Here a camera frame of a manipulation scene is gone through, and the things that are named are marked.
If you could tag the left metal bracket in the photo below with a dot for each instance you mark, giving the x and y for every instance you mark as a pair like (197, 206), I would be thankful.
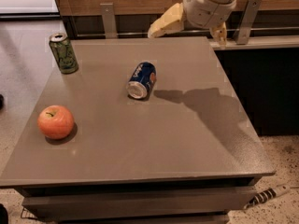
(109, 20)

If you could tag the grey table drawer unit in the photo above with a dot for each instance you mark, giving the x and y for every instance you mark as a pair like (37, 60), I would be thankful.
(98, 201)

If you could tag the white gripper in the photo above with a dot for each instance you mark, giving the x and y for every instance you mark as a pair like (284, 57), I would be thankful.
(206, 13)

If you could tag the metal bracket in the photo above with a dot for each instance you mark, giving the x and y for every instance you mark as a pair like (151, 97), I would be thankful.
(109, 20)
(242, 33)

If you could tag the blue pepsi can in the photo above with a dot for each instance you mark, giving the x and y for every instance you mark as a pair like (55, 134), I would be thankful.
(141, 80)

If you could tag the white power strip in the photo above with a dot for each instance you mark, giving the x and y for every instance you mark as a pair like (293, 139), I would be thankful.
(267, 195)

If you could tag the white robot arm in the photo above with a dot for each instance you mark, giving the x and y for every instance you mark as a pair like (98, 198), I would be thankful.
(202, 14)

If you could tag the right metal bracket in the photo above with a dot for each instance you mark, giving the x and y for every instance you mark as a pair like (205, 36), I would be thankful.
(242, 33)

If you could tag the red apple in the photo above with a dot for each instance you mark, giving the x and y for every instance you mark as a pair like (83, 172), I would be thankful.
(55, 122)

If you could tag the green soda can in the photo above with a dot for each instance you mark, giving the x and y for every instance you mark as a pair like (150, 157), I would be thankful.
(63, 53)

